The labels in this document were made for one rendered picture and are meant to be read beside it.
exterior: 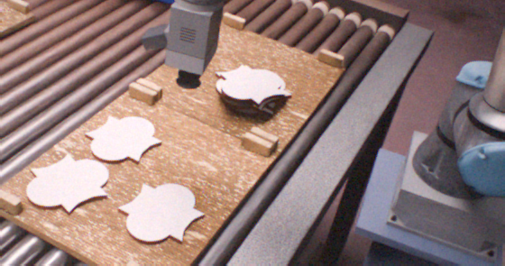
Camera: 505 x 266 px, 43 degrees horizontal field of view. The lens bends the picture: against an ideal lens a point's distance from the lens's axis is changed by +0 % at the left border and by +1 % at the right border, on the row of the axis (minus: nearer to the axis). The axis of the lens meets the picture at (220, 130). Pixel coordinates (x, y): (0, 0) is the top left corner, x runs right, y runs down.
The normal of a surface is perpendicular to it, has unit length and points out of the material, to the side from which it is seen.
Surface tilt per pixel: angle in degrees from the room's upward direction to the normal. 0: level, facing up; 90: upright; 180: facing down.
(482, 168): 97
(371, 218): 0
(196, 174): 0
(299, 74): 0
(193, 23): 90
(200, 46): 90
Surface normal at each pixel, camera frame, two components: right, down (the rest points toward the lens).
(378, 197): 0.14, -0.78
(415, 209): -0.37, 0.53
